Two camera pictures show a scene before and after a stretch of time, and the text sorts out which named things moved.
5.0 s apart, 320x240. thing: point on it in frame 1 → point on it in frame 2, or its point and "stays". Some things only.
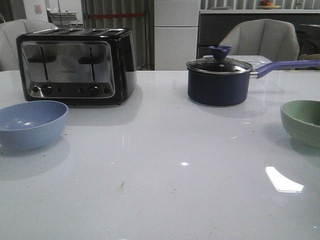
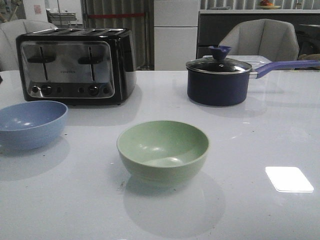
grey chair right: [275, 40] stays
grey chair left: [10, 30] stays
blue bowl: [31, 124] stays
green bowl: [301, 119] → [162, 152]
